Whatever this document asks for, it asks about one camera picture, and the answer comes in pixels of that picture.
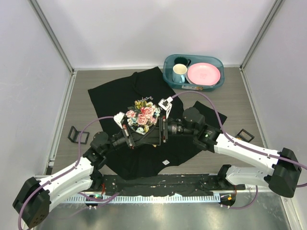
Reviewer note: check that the right black display box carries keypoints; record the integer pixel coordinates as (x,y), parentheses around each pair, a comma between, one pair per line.
(244,136)

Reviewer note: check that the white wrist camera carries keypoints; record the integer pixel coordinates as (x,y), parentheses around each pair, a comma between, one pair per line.
(119,118)
(166,104)

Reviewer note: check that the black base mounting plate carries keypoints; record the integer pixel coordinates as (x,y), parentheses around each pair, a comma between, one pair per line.
(168,185)

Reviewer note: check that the teal plastic basin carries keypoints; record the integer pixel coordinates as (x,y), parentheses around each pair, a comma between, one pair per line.
(168,71)

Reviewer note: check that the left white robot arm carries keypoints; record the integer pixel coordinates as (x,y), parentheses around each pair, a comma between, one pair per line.
(38,197)

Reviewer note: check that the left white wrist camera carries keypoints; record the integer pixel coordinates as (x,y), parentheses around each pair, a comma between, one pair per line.
(119,118)

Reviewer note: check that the dark green mug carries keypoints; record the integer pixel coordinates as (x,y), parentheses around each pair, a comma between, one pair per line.
(182,60)

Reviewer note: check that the light blue mug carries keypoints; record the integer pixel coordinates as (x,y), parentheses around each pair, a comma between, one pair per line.
(179,73)

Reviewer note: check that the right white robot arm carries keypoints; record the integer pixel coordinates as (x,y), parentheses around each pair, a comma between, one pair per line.
(277,170)

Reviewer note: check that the black display box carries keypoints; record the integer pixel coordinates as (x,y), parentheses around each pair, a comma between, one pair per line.
(244,136)
(74,134)

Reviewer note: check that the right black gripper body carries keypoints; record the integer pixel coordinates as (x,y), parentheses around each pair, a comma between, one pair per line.
(173,127)

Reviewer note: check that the black floral print t-shirt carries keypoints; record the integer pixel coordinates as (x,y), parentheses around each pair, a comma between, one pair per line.
(146,160)

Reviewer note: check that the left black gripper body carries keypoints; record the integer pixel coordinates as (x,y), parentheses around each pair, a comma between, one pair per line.
(121,139)

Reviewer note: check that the left black display box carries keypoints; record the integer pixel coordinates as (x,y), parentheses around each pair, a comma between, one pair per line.
(74,134)

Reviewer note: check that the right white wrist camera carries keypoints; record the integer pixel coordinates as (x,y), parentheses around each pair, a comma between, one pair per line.
(166,104)

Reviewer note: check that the pink plate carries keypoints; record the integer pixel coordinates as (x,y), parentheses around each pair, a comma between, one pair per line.
(203,74)

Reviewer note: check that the white slotted cable duct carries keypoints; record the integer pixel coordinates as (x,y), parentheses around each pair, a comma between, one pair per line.
(176,198)

